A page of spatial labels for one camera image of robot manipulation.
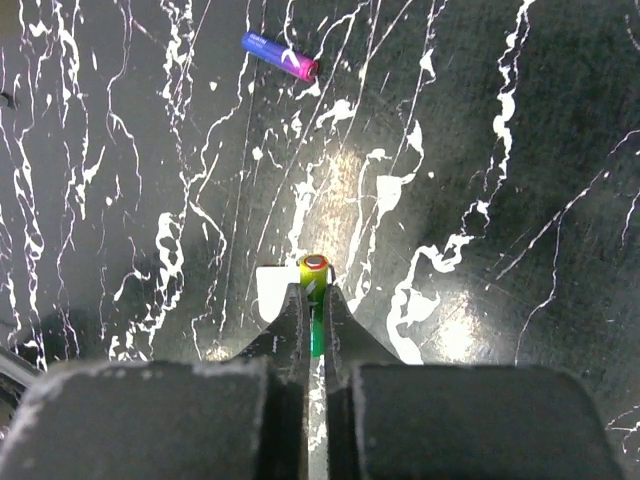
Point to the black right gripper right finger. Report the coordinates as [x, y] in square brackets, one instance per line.
[390, 420]

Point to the white battery cover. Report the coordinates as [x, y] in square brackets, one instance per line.
[277, 291]

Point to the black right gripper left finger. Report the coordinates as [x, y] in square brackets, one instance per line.
[244, 418]

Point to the blue purple battery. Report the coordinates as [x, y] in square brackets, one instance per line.
[284, 58]

